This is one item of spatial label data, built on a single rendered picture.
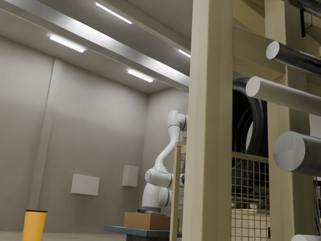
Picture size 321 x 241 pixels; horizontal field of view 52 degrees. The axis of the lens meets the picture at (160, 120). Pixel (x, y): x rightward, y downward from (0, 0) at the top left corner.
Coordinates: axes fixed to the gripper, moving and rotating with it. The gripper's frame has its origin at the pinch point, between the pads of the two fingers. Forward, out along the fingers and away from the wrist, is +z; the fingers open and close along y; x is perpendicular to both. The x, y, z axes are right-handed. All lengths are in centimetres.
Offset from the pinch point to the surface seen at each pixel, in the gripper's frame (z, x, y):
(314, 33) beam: 83, -50, 9
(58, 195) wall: -1042, -166, 101
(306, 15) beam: 88, -54, 0
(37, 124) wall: -976, -394, -14
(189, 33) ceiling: -528, -604, 340
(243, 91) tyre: 55, -27, -13
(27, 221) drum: -601, -28, -33
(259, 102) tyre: 64, -17, -12
